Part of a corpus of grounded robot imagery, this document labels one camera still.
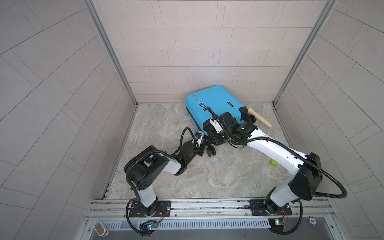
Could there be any blue hard-shell suitcase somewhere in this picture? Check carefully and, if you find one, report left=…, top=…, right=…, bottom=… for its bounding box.
left=185, top=84, right=257, bottom=157

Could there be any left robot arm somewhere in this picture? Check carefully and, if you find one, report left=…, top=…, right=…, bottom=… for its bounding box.
left=124, top=140, right=207, bottom=217

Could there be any small green block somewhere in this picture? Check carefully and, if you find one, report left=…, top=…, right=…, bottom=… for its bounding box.
left=270, top=159, right=278, bottom=167

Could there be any white ventilation grille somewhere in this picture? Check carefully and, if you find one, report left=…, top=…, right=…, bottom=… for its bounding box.
left=101, top=219, right=271, bottom=231

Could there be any small white pink object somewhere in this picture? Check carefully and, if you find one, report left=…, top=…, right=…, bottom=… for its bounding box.
left=94, top=222, right=109, bottom=237

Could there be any round blue white sticker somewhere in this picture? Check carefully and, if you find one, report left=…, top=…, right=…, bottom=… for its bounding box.
left=308, top=216, right=318, bottom=227

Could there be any beige wooden handle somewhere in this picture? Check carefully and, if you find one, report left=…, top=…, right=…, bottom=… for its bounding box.
left=247, top=107, right=272, bottom=128

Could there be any left circuit board with wires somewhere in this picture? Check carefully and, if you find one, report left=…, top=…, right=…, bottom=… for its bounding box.
left=140, top=221, right=159, bottom=231

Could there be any circuit board with wires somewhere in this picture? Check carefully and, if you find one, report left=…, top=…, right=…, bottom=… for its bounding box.
left=268, top=218, right=287, bottom=233
left=140, top=221, right=159, bottom=231

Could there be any right circuit board with wires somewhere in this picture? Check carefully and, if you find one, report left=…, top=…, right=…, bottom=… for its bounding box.
left=268, top=218, right=287, bottom=233

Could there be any aluminium mounting rail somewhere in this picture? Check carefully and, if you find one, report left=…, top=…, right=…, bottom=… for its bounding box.
left=86, top=197, right=336, bottom=220

